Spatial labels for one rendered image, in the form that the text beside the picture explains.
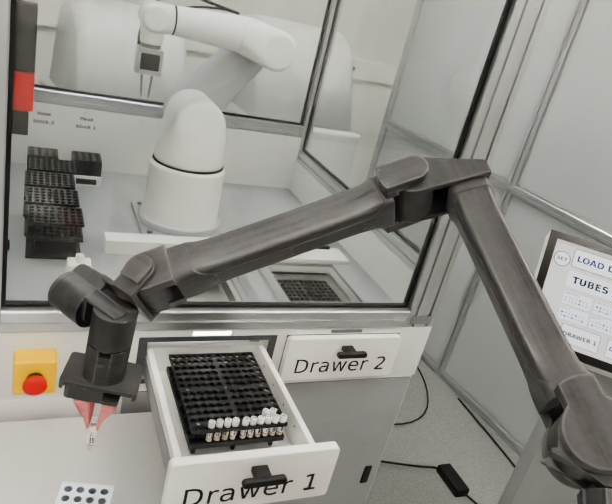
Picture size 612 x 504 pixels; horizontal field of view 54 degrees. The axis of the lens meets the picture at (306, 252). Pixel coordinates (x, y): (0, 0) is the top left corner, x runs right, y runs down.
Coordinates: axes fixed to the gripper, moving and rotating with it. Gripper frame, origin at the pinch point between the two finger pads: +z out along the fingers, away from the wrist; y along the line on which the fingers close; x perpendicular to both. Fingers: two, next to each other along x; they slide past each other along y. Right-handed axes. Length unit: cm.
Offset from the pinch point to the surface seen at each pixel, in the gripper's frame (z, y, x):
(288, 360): 11, -34, -40
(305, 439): 8.2, -35.1, -13.7
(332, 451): 4.6, -38.4, -7.9
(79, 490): 20.3, 0.8, -5.5
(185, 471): 6.6, -14.6, -0.2
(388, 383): 19, -62, -50
